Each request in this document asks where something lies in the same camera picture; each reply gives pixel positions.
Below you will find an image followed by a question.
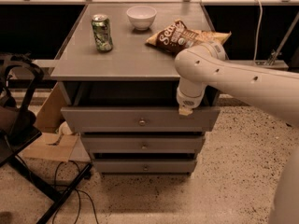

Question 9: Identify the grey middle drawer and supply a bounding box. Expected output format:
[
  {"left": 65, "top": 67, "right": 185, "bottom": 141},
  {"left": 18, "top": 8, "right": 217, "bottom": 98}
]
[{"left": 81, "top": 135, "right": 205, "bottom": 153}]

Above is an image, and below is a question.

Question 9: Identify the brown cardboard box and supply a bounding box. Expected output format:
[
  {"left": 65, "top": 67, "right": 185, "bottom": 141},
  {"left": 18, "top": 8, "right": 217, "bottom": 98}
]
[{"left": 22, "top": 84, "right": 78, "bottom": 161}]

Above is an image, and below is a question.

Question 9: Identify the green soda can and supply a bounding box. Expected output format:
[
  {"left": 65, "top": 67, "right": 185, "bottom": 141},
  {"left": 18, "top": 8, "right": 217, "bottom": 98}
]
[{"left": 92, "top": 14, "right": 113, "bottom": 52}]

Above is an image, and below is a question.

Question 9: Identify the white plastic bag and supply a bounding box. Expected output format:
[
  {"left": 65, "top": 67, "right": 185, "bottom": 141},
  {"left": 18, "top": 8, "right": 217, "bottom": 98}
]
[{"left": 58, "top": 121, "right": 73, "bottom": 135}]

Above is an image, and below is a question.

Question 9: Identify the grey drawer cabinet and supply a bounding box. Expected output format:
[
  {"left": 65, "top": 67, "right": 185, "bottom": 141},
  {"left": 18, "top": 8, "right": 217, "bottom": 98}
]
[{"left": 51, "top": 3, "right": 219, "bottom": 162}]

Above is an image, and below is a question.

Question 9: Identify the grey top drawer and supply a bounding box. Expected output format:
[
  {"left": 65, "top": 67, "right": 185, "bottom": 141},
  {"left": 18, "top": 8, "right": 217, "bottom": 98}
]
[{"left": 62, "top": 106, "right": 220, "bottom": 133}]

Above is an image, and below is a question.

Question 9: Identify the grey drawer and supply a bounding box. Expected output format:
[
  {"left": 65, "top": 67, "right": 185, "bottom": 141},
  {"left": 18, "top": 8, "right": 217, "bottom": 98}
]
[
  {"left": 62, "top": 106, "right": 220, "bottom": 133},
  {"left": 81, "top": 135, "right": 205, "bottom": 153},
  {"left": 93, "top": 160, "right": 197, "bottom": 174}
]

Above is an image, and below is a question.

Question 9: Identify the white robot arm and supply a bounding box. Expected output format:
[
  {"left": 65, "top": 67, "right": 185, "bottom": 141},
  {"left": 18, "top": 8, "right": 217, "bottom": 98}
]
[{"left": 175, "top": 41, "right": 299, "bottom": 224}]

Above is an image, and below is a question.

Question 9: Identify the black floor cable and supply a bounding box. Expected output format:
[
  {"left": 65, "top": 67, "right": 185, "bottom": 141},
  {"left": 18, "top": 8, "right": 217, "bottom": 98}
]
[{"left": 50, "top": 160, "right": 100, "bottom": 224}]

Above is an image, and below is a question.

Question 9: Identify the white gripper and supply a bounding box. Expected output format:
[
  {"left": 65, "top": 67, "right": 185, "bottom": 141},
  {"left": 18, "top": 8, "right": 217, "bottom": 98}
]
[{"left": 177, "top": 90, "right": 204, "bottom": 116}]

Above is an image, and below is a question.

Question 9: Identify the grey bottom drawer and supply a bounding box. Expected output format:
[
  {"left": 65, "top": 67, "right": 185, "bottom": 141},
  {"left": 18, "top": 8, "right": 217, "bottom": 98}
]
[{"left": 93, "top": 160, "right": 197, "bottom": 174}]

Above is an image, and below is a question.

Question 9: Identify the brown chip bag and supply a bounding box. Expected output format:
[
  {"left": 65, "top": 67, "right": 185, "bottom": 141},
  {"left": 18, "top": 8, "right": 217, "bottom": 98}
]
[{"left": 146, "top": 20, "right": 232, "bottom": 55}]

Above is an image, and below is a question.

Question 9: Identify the black office chair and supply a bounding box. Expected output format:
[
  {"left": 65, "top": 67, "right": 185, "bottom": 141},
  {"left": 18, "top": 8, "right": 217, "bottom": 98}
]
[{"left": 0, "top": 54, "right": 92, "bottom": 224}]

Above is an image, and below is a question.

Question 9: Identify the white hanging cable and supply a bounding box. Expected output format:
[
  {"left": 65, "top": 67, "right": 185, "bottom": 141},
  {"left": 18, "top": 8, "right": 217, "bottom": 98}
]
[{"left": 251, "top": 0, "right": 263, "bottom": 67}]

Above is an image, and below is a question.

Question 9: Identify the white bowl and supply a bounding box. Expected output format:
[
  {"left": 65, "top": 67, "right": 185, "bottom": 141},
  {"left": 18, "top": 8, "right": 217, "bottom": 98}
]
[{"left": 126, "top": 6, "right": 157, "bottom": 31}]

